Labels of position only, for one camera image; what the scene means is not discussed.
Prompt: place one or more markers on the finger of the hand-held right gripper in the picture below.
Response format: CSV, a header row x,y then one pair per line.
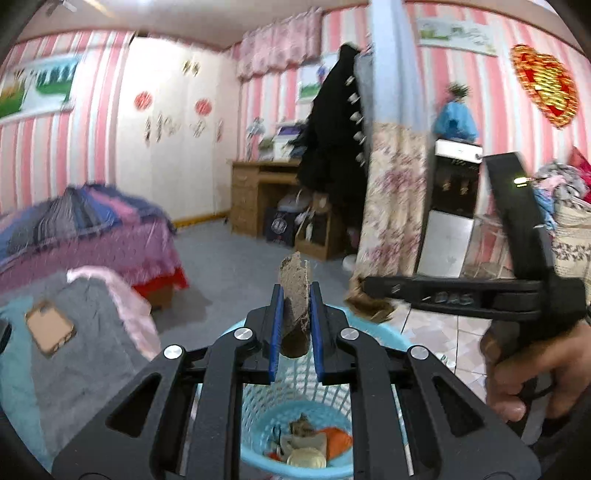
x,y
461,308
461,286

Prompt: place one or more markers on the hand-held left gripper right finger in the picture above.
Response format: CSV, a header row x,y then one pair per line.
x,y
317,341

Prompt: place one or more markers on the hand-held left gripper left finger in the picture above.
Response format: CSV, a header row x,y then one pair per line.
x,y
276,341

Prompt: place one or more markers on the light blue plastic basket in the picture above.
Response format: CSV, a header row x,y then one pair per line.
x,y
295,397

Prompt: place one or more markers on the brown paper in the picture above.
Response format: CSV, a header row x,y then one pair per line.
x,y
304,424

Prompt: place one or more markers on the white tissue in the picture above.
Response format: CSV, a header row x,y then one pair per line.
x,y
300,443

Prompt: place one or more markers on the person's right hand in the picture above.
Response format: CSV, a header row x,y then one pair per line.
x,y
554,360

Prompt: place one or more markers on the pile of clothes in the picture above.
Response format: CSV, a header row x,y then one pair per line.
x,y
570,217

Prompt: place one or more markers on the water dispenser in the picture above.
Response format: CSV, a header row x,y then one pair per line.
x,y
455,207

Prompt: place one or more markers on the white round container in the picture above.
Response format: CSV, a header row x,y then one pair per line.
x,y
349,264

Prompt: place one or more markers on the black shopping bag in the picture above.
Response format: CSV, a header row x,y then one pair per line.
x,y
279,227

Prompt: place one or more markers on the blue and floral curtain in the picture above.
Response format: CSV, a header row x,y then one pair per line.
x,y
392,184

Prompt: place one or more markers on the blue doll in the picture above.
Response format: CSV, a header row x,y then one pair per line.
x,y
455,120

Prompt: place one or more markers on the wooden desk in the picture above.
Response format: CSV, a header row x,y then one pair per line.
x,y
247,198

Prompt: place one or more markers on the purple bed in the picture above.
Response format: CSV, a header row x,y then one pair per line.
x,y
115,258

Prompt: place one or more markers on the white box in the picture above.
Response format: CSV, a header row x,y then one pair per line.
x,y
282,148

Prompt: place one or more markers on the black coat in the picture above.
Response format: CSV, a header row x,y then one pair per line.
x,y
332,134

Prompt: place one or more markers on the desk lamp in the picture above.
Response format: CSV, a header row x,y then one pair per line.
x,y
255,134

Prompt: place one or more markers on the purple box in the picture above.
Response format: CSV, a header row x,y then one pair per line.
x,y
291,130

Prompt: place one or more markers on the white wardrobe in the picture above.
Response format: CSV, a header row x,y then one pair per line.
x,y
171,152

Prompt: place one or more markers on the orange teal grey striped blanket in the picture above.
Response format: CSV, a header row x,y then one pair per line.
x,y
60,383

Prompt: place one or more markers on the tan phone case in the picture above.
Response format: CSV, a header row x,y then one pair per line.
x,y
50,328

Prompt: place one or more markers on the purple blue striped quilt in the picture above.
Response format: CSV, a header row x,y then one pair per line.
x,y
78,217

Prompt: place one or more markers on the small framed couple photo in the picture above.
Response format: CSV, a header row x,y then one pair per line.
x,y
308,81

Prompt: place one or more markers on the pink floral valance curtain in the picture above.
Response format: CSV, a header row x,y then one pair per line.
x,y
281,44

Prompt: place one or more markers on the large framed wedding photo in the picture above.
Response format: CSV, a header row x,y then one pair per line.
x,y
32,90

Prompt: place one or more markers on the ceiling fan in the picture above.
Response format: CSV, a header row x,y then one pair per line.
x,y
62,5

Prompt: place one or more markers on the red heart wall decoration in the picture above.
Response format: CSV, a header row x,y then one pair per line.
x,y
547,85

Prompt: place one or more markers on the long wall picture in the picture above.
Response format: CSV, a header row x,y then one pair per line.
x,y
457,34

